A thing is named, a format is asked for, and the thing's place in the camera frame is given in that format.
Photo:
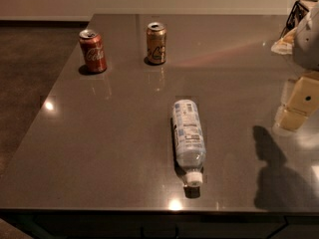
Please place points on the white rounded gripper body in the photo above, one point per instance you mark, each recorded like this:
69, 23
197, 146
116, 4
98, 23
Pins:
307, 47

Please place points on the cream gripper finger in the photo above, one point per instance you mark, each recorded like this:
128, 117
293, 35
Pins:
285, 43
300, 99

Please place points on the clear blue-label plastic bottle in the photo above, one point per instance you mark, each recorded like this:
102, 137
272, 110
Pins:
189, 143

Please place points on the gold Coca-Cola can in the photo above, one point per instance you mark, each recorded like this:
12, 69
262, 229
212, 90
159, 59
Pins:
156, 43

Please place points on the red Coca-Cola can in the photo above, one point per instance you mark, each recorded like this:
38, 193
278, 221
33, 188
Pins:
91, 43

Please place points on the black wire basket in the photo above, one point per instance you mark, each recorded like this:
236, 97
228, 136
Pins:
299, 11

